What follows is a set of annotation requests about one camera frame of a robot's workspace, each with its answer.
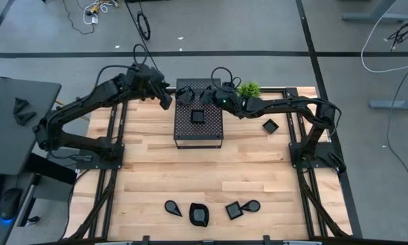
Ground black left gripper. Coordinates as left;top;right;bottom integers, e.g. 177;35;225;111
131;65;173;110

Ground dark grey desk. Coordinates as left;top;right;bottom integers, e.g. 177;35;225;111
0;76;63;176

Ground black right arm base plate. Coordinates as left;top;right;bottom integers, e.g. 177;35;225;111
288;142;344;170

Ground green plant in white pot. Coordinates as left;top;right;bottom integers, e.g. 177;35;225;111
237;80;262;99

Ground white and yellow cable bundle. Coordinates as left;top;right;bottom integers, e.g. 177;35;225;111
82;0;122;25

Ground long straight black cable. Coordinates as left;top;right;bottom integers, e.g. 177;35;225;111
123;0;157;69

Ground grey desk foot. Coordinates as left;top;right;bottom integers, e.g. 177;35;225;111
368;92;408;110
342;0;408;23

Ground black cable bundle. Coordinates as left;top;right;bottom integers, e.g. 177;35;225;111
387;12;408;52

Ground thin black floor cable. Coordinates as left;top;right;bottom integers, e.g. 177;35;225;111
61;0;96;35

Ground coiled black cable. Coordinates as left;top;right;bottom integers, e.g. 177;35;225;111
136;11;152;42

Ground black leaf-shaped mini plate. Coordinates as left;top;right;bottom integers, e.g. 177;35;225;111
175;85;196;106
188;202;210;228

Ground black perforated metal shelf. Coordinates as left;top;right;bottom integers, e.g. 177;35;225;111
173;78;224;150

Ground white floor cable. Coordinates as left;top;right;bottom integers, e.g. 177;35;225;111
360;0;408;74

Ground black teardrop mini plate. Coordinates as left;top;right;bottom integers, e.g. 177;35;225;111
240;199;261;213
164;199;184;218

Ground black computer mouse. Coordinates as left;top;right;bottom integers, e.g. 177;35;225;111
0;187;22;221

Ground black square mini plate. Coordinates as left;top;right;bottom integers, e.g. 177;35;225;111
224;201;245;221
262;118;280;135
190;109;206;125

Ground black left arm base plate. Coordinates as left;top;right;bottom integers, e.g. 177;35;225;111
75;143;125;171

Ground long curved black cable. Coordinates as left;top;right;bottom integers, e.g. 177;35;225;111
386;56;408;201

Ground black desk leg base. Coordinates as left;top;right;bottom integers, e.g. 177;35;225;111
17;146;78;228

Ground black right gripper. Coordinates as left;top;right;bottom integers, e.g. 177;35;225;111
200;84;249;118

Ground black angular plastic part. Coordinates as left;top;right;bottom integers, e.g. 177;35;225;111
12;97;31;116
13;110;37;127

